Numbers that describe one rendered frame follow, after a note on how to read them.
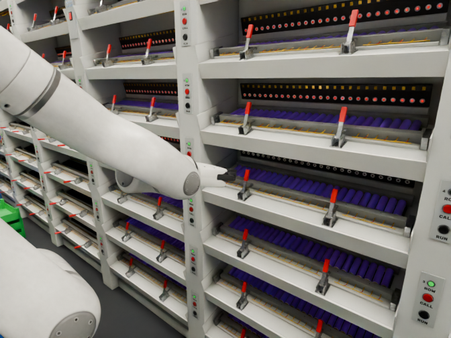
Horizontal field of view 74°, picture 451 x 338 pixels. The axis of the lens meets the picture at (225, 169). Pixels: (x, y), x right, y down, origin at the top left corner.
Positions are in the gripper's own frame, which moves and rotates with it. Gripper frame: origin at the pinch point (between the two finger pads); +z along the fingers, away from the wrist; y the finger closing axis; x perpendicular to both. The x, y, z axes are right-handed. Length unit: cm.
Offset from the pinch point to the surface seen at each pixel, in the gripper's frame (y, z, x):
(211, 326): -16, 27, -65
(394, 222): 40.2, 14.8, -3.8
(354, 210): 31.1, 14.6, -3.3
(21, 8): -156, -6, 64
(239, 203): -0.1, 9.1, -9.1
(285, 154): 14.0, 5.5, 7.9
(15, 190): -226, 21, -57
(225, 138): -5.8, 4.5, 9.6
